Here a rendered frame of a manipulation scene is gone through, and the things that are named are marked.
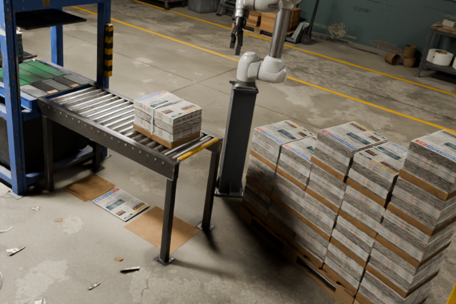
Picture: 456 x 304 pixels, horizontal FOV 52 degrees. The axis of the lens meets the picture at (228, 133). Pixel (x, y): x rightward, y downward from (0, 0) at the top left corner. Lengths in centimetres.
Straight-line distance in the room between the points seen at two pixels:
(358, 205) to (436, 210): 51
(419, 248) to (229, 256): 136
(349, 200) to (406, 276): 54
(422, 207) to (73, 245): 231
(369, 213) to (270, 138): 89
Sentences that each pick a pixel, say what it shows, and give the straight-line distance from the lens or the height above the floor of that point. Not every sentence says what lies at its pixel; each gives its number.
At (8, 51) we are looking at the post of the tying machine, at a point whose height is 119.
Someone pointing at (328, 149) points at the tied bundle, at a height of 98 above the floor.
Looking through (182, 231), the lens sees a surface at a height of 0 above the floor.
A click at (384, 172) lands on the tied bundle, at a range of 285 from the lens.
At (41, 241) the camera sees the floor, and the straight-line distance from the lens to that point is 363.
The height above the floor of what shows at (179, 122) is 98.
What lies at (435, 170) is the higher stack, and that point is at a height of 120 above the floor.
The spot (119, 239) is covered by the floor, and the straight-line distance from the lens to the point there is 360.
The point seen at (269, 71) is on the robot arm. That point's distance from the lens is 364.
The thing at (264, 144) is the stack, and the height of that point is 75.
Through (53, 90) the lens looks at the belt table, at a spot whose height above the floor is 80.
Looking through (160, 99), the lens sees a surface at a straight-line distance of 326.
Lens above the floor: 230
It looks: 26 degrees down
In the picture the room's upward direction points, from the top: 9 degrees clockwise
